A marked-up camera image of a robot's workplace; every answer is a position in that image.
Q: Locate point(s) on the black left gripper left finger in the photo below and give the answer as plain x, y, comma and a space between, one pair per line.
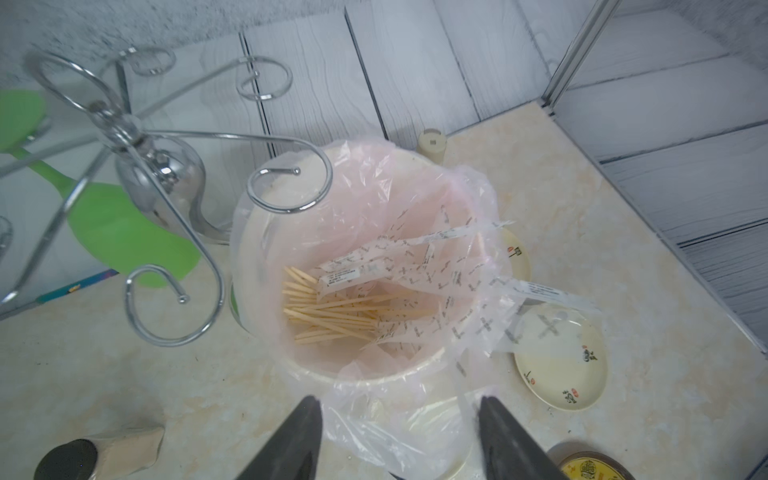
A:
293, 450

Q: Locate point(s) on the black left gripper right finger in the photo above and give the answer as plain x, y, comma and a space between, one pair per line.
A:
508, 451

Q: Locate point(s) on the bare chopsticks in bin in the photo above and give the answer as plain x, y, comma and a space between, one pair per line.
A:
359, 317

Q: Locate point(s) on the yellow patterned round plate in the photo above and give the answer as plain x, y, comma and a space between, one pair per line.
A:
578, 460

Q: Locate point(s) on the large cream oval plate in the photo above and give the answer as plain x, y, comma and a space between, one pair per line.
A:
561, 360

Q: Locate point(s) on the white trash bin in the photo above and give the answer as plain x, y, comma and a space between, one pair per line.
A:
308, 210

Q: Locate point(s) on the toothpick jar black lid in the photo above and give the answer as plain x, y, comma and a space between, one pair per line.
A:
110, 455

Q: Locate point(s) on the green plastic goblet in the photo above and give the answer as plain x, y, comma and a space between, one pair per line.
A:
104, 220

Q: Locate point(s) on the small cream bottle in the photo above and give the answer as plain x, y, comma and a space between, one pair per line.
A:
432, 144

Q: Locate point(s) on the chrome wire cup rack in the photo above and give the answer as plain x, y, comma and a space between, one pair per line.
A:
156, 168

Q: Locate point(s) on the metal corner post right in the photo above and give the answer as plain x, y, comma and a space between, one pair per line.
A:
595, 23

